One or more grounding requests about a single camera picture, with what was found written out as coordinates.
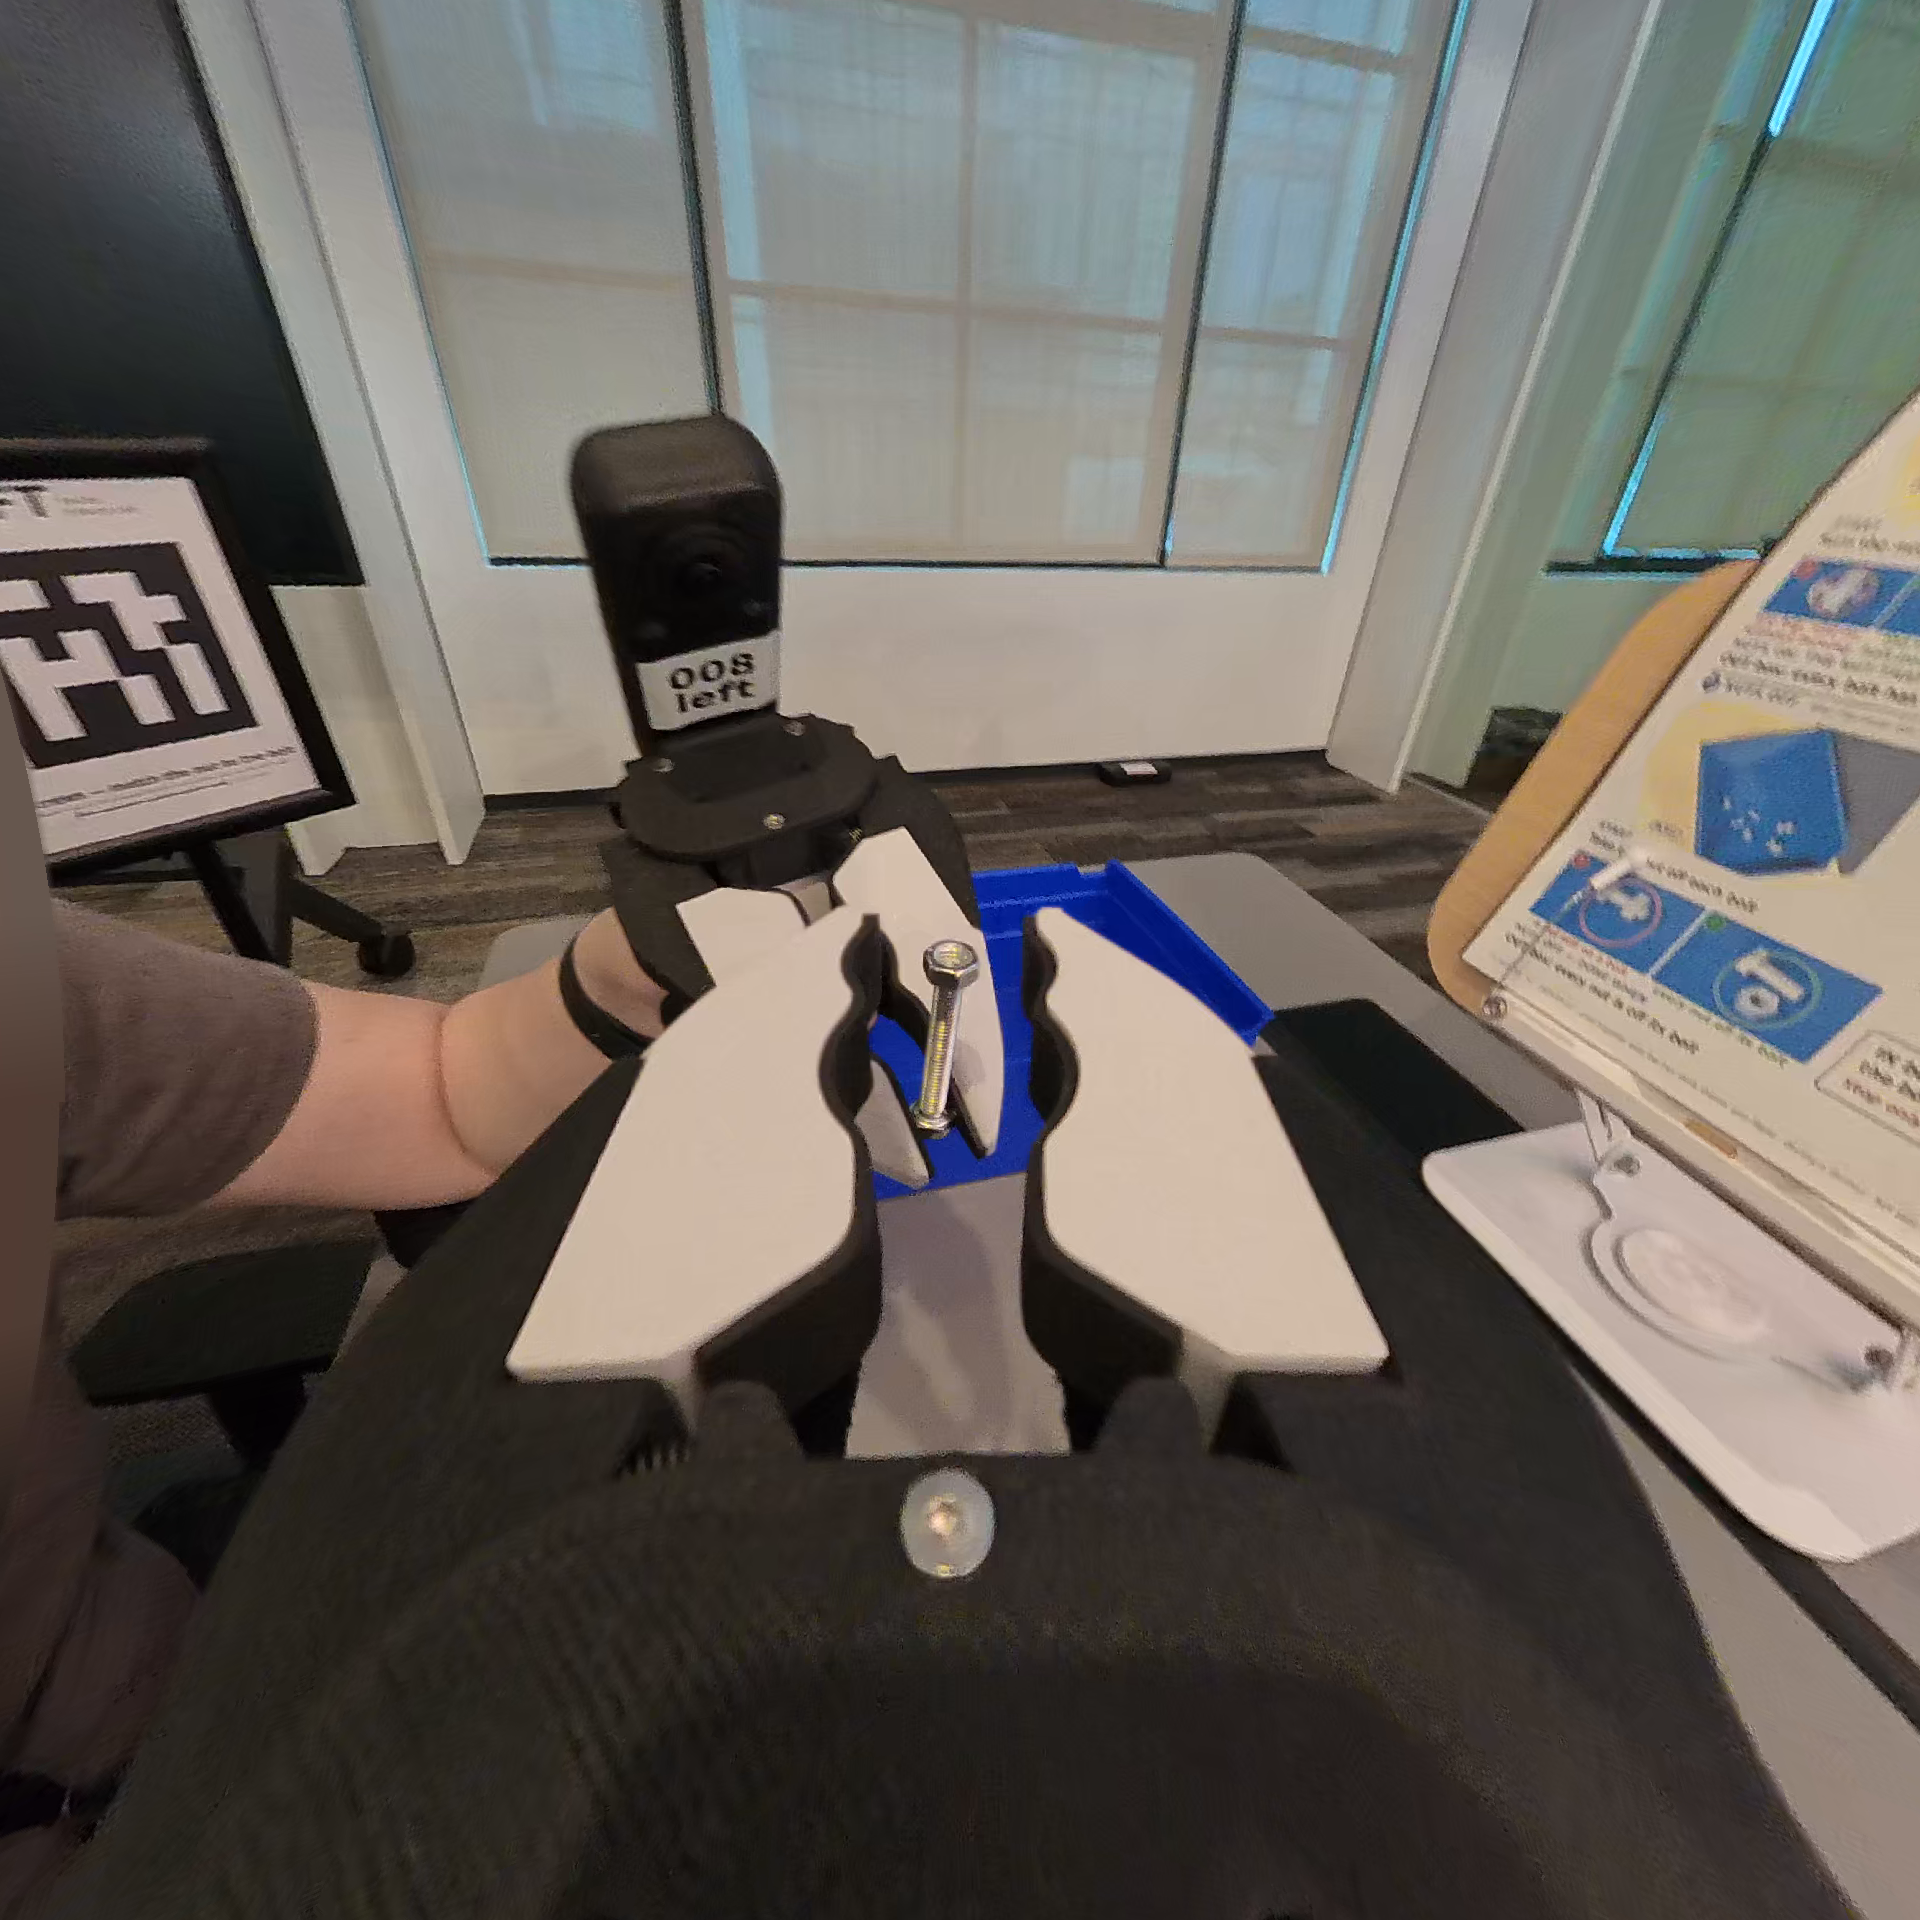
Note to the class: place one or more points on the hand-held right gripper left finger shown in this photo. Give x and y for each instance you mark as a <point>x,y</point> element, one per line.
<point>690,1201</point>

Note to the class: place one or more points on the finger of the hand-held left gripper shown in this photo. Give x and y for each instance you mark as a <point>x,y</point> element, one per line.
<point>744,921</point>
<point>914,884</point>

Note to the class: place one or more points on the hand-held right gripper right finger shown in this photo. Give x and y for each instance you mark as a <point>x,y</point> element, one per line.
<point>1214,1201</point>

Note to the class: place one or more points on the long thin steel bolt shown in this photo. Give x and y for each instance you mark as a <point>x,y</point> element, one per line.
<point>941,1035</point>

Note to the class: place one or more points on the small steel hex nut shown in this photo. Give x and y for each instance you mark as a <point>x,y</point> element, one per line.
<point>932,1115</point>

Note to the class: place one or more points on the blue plastic parts bin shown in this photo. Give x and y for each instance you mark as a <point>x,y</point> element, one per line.
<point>1141,945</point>

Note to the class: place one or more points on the person's left forearm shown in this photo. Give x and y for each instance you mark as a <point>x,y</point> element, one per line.
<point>329,1096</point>

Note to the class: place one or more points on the person's left hand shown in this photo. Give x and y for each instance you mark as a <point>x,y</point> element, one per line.
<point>517,1050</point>

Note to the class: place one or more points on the small black floor box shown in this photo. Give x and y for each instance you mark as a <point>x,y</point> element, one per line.
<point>1136,772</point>

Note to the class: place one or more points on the wooden document stand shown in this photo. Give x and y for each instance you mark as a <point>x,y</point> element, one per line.
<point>1529,1244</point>

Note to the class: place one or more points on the large glass window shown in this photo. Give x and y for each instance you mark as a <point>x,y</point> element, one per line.
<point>1770,300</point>
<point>902,224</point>

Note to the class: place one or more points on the black framed marker sign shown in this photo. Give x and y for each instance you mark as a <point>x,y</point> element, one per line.
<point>135,660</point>

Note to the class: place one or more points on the printed instruction sheet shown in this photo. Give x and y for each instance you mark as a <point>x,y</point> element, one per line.
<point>1725,780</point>

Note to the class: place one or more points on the large black wall panel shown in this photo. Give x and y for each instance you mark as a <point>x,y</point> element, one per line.
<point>135,224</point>

